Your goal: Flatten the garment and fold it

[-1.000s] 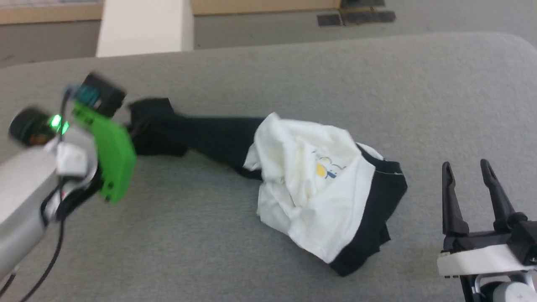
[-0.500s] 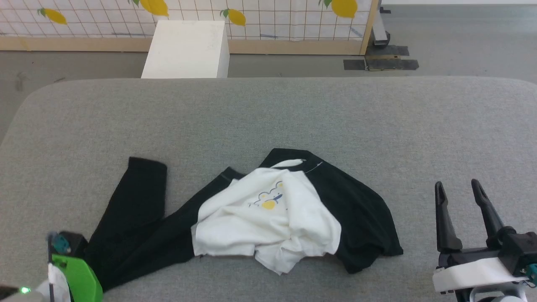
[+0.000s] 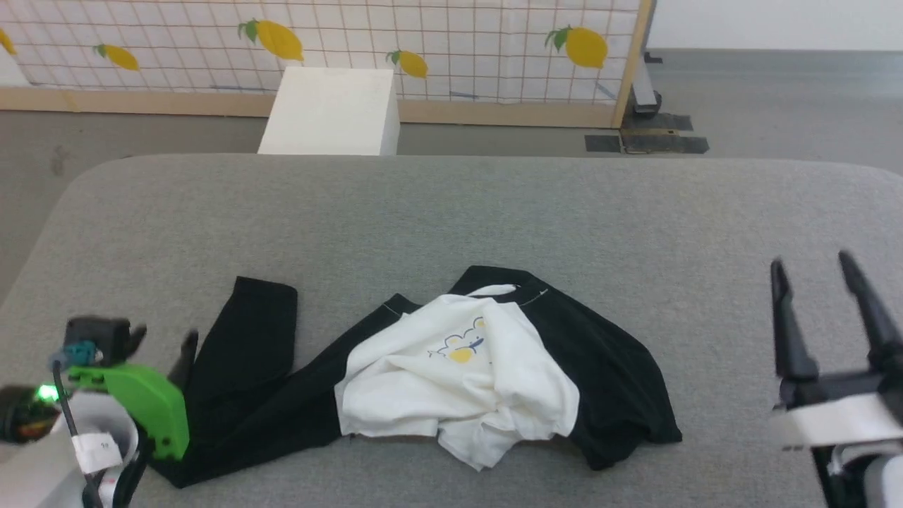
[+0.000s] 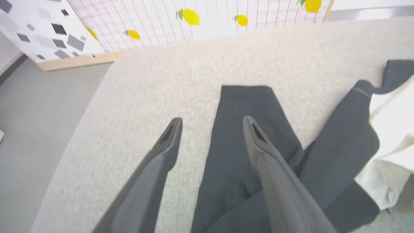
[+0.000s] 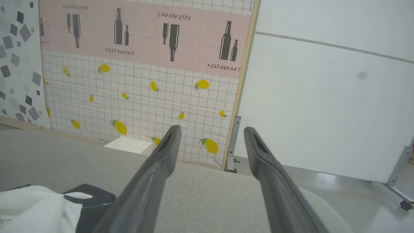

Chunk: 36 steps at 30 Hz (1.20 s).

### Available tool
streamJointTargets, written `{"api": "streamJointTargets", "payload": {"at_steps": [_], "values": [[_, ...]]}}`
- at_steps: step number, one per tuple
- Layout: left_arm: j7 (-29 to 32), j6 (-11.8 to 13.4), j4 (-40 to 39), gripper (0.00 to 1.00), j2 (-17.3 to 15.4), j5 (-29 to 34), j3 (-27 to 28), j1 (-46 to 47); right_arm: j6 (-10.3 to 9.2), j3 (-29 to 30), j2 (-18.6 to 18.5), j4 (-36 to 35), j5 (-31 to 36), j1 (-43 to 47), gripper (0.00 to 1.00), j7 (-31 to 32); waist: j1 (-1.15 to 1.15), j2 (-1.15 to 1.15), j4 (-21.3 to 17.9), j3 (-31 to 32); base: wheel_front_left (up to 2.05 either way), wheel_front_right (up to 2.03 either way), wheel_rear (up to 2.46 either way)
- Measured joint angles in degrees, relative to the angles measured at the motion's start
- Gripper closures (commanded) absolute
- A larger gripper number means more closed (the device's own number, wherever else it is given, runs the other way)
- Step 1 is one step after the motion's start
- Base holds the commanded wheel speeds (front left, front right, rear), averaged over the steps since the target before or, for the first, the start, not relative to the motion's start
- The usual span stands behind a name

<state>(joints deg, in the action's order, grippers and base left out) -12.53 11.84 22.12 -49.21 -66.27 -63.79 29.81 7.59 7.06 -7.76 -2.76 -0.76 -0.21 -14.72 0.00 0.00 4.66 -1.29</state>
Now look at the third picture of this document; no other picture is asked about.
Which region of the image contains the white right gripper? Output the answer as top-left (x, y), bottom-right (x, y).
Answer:
top-left (770, 250), bottom-right (903, 451)

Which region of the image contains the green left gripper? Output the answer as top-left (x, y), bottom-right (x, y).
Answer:
top-left (69, 324), bottom-right (200, 461)

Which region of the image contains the black and white shirt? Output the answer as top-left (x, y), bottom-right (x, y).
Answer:
top-left (152, 265), bottom-right (683, 489)

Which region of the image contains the long black tape patch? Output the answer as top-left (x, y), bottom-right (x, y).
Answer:
top-left (621, 134), bottom-right (710, 155)

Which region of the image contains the dark tape patch under foot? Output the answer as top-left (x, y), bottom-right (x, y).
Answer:
top-left (624, 113), bottom-right (694, 132)

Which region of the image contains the white box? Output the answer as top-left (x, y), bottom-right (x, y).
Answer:
top-left (257, 67), bottom-right (401, 156)

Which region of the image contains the grey metal partition foot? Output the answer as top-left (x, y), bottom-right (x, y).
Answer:
top-left (630, 49), bottom-right (665, 118)

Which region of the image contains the lemon print partition panel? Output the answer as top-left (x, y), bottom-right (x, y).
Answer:
top-left (0, 0), bottom-right (654, 130)

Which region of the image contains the thin black cable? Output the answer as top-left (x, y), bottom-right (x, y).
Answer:
top-left (51, 356), bottom-right (152, 508)

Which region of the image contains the white cable label tag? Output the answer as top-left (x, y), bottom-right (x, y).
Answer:
top-left (72, 431), bottom-right (125, 474)

